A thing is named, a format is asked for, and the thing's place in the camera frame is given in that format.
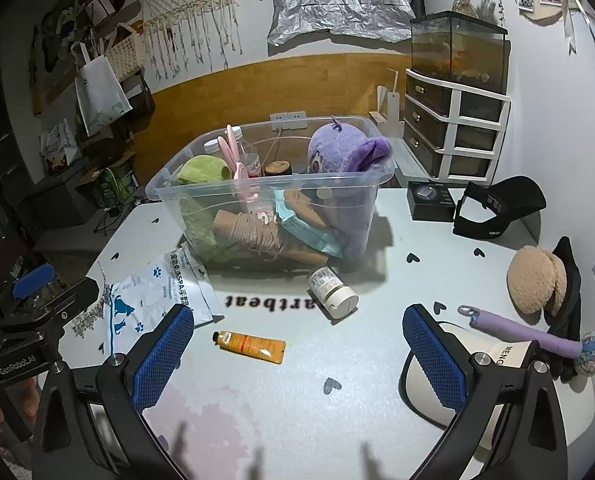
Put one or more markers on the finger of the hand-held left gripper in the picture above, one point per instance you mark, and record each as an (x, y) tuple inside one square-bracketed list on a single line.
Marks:
[(32, 280), (75, 300)]

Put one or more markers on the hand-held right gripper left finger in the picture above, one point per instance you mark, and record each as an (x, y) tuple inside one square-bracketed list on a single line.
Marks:
[(162, 355)]

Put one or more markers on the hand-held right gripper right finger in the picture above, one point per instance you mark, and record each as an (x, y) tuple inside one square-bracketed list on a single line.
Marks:
[(435, 360)]

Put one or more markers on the orange cream tube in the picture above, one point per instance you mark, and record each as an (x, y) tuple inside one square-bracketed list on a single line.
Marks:
[(247, 345)]

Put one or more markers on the white pill bottle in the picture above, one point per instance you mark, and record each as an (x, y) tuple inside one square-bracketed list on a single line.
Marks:
[(330, 290)]

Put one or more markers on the black box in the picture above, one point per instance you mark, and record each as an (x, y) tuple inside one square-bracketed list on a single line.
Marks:
[(430, 202)]

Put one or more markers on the clear plastic storage container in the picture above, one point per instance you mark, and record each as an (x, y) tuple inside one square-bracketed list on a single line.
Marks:
[(367, 180)]

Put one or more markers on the person's left hand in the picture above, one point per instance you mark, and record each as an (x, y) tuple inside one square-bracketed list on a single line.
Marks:
[(30, 402)]

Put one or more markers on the beige sun visor black trim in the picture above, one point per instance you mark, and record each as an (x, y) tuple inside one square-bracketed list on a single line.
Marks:
[(457, 335)]

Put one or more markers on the white pouch blue cat print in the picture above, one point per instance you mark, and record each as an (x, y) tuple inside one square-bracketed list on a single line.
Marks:
[(142, 295)]

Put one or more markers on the white packet blue paw print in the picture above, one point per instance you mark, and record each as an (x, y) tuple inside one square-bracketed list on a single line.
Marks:
[(197, 285)]

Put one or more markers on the purple stick floral ball end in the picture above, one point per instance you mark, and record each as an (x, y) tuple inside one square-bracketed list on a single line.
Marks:
[(517, 335)]

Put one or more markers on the green box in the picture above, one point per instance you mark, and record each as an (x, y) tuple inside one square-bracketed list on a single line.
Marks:
[(115, 185)]

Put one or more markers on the beige fluffy earmuffs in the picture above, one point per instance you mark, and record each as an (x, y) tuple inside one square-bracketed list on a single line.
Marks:
[(532, 280)]

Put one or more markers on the white paper bag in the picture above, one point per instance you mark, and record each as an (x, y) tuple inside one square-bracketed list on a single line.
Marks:
[(60, 147)]

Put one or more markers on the black cloth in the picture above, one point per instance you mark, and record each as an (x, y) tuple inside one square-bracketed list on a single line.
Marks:
[(570, 305)]

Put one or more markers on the jute twine spool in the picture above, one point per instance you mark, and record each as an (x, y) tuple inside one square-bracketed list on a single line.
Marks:
[(257, 235)]

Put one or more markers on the teal packet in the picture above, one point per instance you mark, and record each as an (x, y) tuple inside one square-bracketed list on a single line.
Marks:
[(302, 230)]

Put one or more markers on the white tote bag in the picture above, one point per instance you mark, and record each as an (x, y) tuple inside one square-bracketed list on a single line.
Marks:
[(100, 95)]

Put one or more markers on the brown cardboard tube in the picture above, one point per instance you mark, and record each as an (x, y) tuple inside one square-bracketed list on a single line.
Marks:
[(302, 205)]

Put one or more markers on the pink rabbit-ear clip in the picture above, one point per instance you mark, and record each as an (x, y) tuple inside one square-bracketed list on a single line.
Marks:
[(235, 160)]

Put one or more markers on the clear bottle white cap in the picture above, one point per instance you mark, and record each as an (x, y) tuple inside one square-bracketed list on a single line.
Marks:
[(215, 146)]

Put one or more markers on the dark jar gold label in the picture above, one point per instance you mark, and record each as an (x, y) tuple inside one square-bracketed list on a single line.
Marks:
[(277, 168)]

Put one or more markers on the purple plush toy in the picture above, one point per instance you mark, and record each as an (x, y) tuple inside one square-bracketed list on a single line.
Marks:
[(337, 150)]

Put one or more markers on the woven basket bag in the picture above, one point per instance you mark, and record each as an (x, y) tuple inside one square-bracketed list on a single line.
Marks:
[(125, 57)]

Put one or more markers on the white wooden stand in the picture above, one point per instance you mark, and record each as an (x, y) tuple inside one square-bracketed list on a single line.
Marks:
[(393, 110)]

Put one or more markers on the white power strip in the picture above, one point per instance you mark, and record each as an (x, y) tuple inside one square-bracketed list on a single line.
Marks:
[(287, 120)]

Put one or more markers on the glass fish tank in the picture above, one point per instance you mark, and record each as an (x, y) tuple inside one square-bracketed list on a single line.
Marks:
[(457, 50)]

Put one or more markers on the white frame drawer unit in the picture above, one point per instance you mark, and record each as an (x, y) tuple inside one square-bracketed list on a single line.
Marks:
[(457, 110)]

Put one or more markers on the macrame wall hanging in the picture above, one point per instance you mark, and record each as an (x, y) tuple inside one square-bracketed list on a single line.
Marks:
[(187, 0)]

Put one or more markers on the silver crinkled wall cloth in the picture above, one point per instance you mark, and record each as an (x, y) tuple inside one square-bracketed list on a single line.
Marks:
[(337, 0)]

